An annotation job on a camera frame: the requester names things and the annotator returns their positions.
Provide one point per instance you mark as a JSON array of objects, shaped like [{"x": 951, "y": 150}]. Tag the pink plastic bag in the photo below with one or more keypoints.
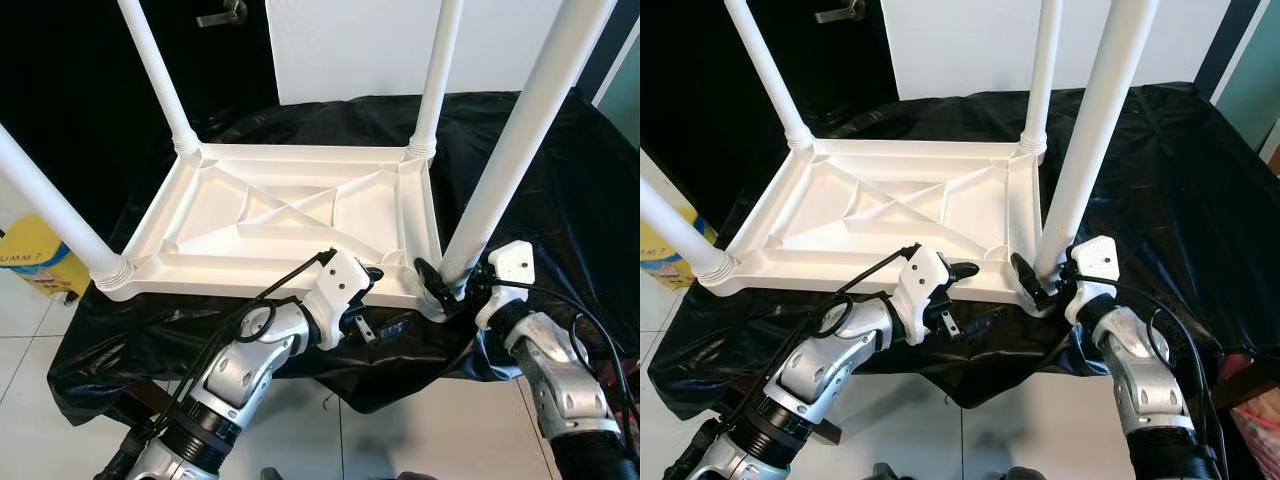
[{"x": 1262, "y": 430}]

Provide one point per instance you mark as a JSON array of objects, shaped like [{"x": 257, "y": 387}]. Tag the grey robot left foot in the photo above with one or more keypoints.
[{"x": 272, "y": 474}]

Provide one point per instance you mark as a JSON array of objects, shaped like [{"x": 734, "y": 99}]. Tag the grey robot right foot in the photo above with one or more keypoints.
[{"x": 420, "y": 476}]

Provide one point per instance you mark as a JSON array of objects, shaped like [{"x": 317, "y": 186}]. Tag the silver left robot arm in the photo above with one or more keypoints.
[
  {"x": 825, "y": 360},
  {"x": 240, "y": 365}
]

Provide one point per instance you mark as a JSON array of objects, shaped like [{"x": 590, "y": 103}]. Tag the black plastic table cover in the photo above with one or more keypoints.
[
  {"x": 1180, "y": 200},
  {"x": 570, "y": 220}
]

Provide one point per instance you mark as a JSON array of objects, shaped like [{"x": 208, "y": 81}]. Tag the yellow cardboard box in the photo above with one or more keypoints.
[
  {"x": 665, "y": 255},
  {"x": 40, "y": 262}
]

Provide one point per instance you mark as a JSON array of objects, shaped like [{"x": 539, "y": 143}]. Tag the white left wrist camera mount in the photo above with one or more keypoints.
[
  {"x": 338, "y": 290},
  {"x": 928, "y": 285}
]

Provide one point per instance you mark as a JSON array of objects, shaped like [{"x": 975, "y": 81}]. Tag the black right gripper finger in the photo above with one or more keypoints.
[
  {"x": 434, "y": 283},
  {"x": 1029, "y": 278}
]

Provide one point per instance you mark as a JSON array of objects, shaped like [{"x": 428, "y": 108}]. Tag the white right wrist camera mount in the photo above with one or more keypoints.
[
  {"x": 510, "y": 268},
  {"x": 1095, "y": 262}
]

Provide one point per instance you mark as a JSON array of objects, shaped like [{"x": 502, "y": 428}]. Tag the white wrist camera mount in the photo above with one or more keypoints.
[
  {"x": 928, "y": 285},
  {"x": 1095, "y": 262},
  {"x": 510, "y": 268},
  {"x": 338, "y": 290}
]

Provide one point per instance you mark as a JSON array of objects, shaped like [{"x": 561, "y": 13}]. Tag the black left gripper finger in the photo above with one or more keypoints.
[
  {"x": 373, "y": 272},
  {"x": 965, "y": 270}
]

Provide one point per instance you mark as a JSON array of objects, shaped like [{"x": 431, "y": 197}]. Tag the grey robot foot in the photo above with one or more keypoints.
[
  {"x": 420, "y": 476},
  {"x": 272, "y": 474}
]

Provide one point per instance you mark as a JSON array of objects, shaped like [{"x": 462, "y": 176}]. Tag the white plastic table top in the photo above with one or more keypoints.
[
  {"x": 200, "y": 240},
  {"x": 800, "y": 235}
]

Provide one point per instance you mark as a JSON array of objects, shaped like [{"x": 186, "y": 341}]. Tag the black door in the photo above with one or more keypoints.
[
  {"x": 690, "y": 70},
  {"x": 60, "y": 70}
]

